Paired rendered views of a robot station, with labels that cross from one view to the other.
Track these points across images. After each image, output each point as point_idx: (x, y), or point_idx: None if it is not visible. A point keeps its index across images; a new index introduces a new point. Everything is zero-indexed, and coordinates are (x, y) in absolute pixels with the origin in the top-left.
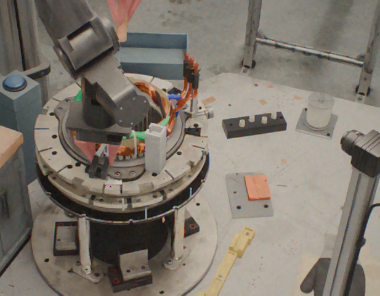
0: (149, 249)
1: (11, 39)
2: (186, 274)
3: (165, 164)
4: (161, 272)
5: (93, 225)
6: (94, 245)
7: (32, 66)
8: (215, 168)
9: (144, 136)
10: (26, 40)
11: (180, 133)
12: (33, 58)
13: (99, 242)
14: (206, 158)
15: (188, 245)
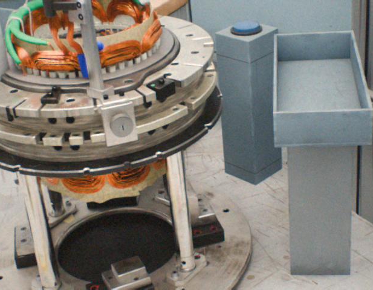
0: (90, 275)
1: (358, 26)
2: None
3: None
4: (32, 277)
5: (147, 226)
6: (111, 228)
7: None
8: None
9: (6, 28)
10: (372, 41)
11: (48, 83)
12: None
13: (116, 232)
14: (67, 168)
15: None
